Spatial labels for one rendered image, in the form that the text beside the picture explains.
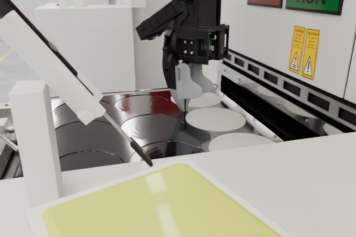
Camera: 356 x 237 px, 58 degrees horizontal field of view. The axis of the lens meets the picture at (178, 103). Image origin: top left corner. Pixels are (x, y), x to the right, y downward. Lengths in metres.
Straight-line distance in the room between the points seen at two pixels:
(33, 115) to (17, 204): 0.07
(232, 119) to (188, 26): 0.17
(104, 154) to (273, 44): 0.33
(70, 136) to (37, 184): 0.27
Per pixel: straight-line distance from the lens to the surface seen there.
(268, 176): 0.28
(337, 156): 0.33
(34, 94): 0.22
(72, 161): 0.44
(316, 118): 0.48
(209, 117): 0.55
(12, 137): 0.61
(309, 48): 0.50
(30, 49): 0.21
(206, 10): 0.50
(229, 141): 0.47
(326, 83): 0.48
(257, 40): 0.63
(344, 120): 0.45
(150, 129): 0.51
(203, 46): 0.50
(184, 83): 0.53
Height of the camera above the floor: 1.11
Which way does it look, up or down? 20 degrees down
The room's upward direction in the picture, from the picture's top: straight up
